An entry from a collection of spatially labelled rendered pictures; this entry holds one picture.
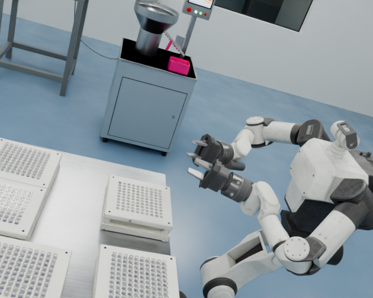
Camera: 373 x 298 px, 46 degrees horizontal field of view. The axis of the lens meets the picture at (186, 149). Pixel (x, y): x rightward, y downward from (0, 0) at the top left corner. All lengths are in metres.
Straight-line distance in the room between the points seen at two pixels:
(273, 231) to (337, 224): 0.20
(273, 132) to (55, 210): 0.95
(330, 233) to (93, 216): 0.81
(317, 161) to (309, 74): 5.21
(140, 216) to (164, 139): 2.19
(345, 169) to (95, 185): 0.94
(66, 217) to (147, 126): 2.16
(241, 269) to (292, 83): 5.13
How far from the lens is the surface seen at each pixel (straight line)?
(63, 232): 1.55
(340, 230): 1.46
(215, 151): 1.66
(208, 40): 6.29
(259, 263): 1.83
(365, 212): 1.51
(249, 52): 6.44
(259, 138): 1.99
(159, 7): 3.84
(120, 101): 3.58
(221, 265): 1.90
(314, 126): 1.85
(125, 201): 1.62
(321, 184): 1.59
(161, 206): 1.66
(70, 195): 1.71
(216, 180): 1.51
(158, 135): 3.71
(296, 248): 1.41
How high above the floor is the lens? 1.88
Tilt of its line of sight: 27 degrees down
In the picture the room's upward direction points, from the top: 20 degrees clockwise
